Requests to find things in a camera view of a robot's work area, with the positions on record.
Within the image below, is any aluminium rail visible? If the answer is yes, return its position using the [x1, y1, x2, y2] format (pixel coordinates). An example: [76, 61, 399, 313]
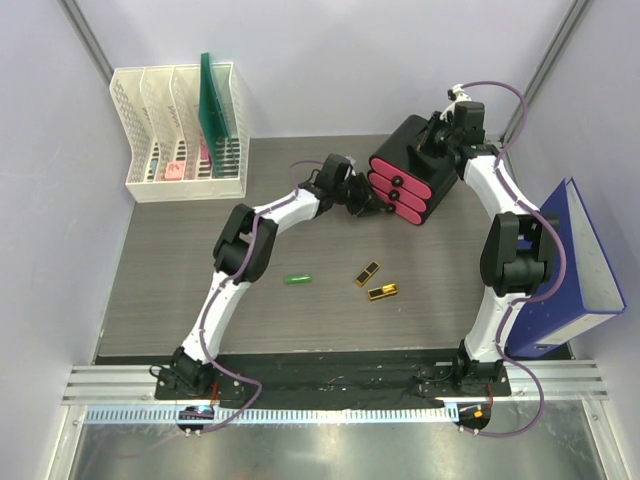
[62, 360, 608, 426]

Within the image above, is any purple cable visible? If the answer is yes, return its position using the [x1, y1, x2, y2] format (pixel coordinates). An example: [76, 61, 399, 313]
[94, 159, 326, 460]
[452, 79, 569, 439]

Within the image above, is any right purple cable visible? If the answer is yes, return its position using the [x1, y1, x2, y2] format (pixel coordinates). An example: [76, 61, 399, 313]
[452, 79, 569, 439]

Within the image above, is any green board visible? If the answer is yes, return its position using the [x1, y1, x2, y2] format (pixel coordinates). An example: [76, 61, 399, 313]
[199, 52, 230, 173]

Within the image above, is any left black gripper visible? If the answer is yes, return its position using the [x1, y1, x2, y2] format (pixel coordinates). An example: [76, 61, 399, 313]
[332, 173, 388, 219]

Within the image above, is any green lip balm tube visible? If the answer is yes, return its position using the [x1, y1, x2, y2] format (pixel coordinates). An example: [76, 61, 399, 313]
[284, 274, 313, 285]

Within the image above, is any pink eraser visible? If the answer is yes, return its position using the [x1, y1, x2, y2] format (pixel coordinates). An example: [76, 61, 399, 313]
[163, 161, 185, 181]

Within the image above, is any pink drawer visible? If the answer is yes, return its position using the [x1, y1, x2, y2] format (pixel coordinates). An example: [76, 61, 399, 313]
[368, 172, 432, 213]
[369, 157, 432, 200]
[383, 197, 424, 225]

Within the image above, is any black pink drawer organizer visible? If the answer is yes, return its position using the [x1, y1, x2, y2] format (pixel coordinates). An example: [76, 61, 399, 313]
[369, 115, 458, 222]

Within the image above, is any blue ring binder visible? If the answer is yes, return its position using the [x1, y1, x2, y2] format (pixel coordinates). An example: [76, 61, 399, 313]
[507, 178, 627, 358]

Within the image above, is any black gold lipstick case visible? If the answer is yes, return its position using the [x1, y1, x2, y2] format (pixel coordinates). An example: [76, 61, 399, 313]
[355, 261, 380, 287]

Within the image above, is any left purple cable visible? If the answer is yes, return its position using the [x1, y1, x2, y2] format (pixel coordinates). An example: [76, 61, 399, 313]
[94, 159, 326, 460]

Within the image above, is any gold lipstick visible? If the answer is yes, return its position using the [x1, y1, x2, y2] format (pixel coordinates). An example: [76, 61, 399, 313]
[367, 283, 398, 301]

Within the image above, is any pink item in organizer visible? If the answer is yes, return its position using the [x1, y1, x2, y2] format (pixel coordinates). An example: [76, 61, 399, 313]
[199, 133, 211, 162]

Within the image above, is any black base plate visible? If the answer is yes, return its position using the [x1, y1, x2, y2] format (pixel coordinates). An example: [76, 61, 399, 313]
[149, 349, 511, 409]

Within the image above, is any white mesh file organizer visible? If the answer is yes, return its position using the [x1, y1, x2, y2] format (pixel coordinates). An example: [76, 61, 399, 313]
[109, 62, 250, 204]

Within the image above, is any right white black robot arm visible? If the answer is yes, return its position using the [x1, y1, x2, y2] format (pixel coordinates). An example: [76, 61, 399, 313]
[426, 99, 561, 395]

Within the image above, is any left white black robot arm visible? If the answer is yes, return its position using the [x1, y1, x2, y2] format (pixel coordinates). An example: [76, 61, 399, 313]
[165, 154, 391, 399]

